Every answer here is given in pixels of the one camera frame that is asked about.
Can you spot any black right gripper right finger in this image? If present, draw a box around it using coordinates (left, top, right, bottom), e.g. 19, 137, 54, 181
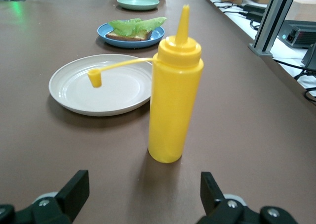
199, 172, 297, 224

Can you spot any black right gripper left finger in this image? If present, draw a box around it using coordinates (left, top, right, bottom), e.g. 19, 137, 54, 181
0, 170, 90, 224

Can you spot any yellow squeeze bottle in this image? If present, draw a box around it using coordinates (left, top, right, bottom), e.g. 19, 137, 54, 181
87, 3, 204, 164

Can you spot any brown bread slice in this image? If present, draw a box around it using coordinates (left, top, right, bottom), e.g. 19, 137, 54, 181
105, 28, 153, 41

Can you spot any green lettuce leaf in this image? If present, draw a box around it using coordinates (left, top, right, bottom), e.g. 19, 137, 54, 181
108, 16, 167, 37

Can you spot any beige plate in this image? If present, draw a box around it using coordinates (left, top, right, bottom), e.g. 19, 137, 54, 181
48, 53, 154, 117

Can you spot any blue plate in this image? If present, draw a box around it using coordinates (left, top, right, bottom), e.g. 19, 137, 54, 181
97, 21, 165, 48

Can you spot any green plate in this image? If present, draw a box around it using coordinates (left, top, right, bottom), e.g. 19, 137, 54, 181
116, 0, 160, 11

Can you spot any black electronic device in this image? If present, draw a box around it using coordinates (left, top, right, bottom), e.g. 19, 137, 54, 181
301, 44, 316, 70

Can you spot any grey power supply unit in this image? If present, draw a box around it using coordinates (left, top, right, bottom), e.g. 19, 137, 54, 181
277, 20, 316, 49

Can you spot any black power adapter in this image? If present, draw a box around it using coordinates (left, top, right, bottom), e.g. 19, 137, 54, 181
243, 3, 267, 19

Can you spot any black floor cable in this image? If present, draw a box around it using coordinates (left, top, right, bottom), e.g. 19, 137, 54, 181
271, 57, 316, 83

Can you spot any aluminium frame post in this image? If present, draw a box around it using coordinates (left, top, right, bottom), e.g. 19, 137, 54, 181
248, 0, 297, 56

